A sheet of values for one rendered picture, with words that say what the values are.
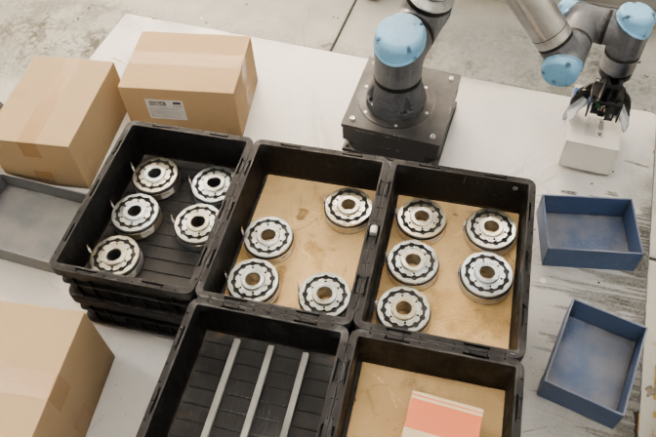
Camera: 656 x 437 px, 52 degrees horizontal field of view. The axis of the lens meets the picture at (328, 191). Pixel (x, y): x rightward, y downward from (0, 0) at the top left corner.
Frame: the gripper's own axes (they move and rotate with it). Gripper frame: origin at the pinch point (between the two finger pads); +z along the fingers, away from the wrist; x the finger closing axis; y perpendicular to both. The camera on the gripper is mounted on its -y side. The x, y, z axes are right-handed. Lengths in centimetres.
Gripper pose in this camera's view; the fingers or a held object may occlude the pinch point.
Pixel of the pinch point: (593, 123)
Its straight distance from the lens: 179.8
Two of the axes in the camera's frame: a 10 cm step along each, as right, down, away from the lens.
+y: -3.2, 7.6, -5.7
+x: 9.5, 2.3, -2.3
